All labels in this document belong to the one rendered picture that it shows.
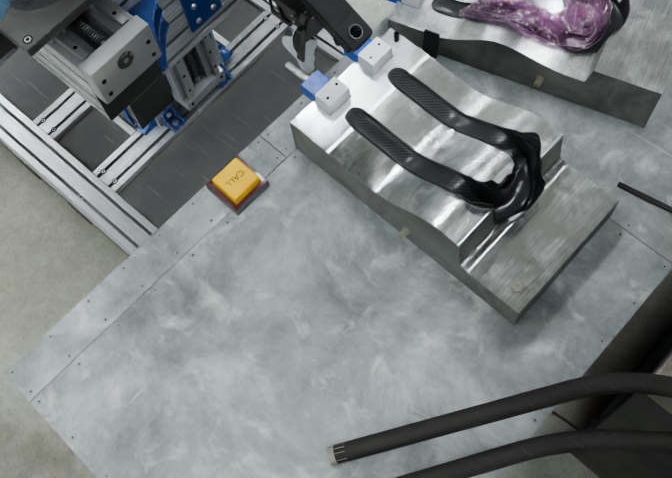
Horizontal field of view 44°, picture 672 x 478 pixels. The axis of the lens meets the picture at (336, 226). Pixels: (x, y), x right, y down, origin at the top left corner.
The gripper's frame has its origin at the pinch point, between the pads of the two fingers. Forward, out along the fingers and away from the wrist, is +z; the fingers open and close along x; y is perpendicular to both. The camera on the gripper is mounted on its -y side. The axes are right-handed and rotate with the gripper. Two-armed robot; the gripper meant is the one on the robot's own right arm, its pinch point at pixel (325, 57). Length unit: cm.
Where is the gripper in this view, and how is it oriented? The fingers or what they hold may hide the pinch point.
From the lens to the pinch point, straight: 136.4
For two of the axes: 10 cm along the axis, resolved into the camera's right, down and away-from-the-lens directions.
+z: 0.7, 4.0, 9.1
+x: -6.8, 6.9, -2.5
